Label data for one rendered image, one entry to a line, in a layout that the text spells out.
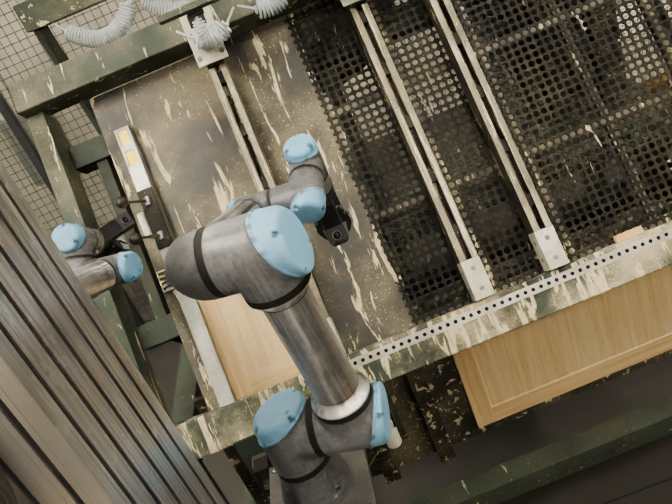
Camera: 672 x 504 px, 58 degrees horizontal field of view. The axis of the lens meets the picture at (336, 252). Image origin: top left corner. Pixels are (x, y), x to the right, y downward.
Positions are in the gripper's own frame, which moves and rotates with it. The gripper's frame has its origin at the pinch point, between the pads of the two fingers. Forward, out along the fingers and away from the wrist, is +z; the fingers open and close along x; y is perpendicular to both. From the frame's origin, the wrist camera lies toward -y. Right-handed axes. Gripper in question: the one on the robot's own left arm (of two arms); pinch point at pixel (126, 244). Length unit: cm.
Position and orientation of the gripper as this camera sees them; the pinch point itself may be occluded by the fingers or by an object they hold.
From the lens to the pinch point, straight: 196.6
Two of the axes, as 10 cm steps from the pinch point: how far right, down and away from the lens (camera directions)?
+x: 6.7, 7.3, -0.9
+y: -7.4, 6.8, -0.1
